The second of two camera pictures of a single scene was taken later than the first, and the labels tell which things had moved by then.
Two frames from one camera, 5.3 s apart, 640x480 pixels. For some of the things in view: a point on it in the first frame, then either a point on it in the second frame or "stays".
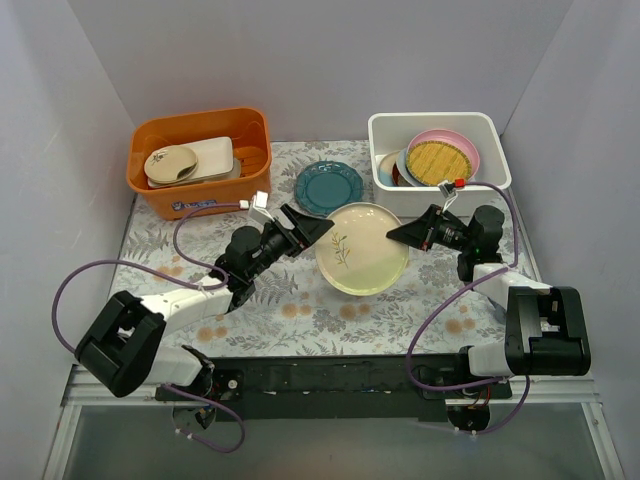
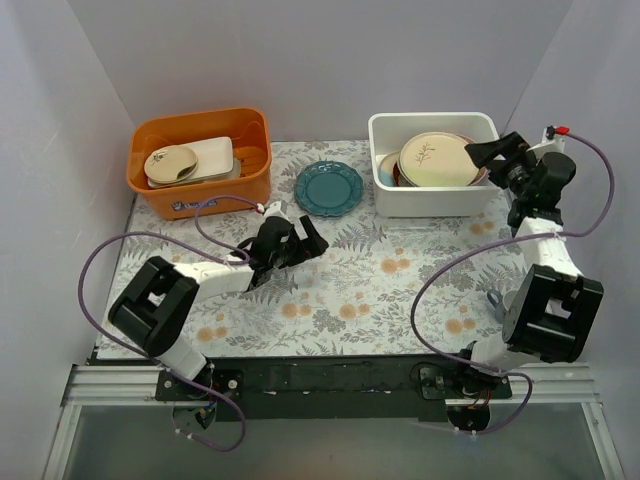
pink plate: (452, 137) to (481, 171)
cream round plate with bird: (170, 164) stays
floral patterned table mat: (316, 270) stays
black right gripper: (430, 233) to (507, 165)
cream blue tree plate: (385, 163) stays
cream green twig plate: (355, 255) to (435, 159)
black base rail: (378, 385) stays
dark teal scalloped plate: (323, 186) stays
